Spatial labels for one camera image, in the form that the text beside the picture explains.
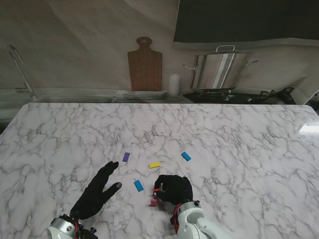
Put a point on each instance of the chrome faucet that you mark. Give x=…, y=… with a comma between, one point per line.
x=27, y=85

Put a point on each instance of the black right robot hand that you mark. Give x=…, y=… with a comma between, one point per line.
x=178, y=190

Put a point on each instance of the purple domino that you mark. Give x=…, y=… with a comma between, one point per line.
x=126, y=157

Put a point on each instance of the black pan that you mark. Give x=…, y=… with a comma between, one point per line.
x=281, y=97

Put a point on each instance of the pink domino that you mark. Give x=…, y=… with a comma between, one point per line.
x=153, y=203

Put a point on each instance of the red domino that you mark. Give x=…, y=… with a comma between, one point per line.
x=155, y=193

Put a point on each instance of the dark range hood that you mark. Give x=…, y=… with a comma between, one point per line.
x=249, y=20

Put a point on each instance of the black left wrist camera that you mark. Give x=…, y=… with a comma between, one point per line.
x=88, y=232

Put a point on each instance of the stack of white plates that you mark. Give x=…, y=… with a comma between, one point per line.
x=145, y=95

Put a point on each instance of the steel sink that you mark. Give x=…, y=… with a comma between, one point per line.
x=74, y=99

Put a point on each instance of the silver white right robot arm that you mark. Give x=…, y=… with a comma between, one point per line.
x=194, y=219

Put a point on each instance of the white candle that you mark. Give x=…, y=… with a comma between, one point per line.
x=174, y=84

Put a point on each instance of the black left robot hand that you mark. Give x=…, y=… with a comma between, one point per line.
x=93, y=196

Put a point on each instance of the blue domino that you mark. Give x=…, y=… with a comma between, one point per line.
x=186, y=156
x=138, y=186

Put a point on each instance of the black gas stove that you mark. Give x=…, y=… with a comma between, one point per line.
x=211, y=95

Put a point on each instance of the yellow domino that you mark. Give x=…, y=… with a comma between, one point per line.
x=154, y=165

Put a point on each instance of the large steel stock pot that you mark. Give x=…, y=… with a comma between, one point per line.
x=219, y=72

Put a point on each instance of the brown wooden cutting board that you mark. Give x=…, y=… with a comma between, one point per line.
x=145, y=69

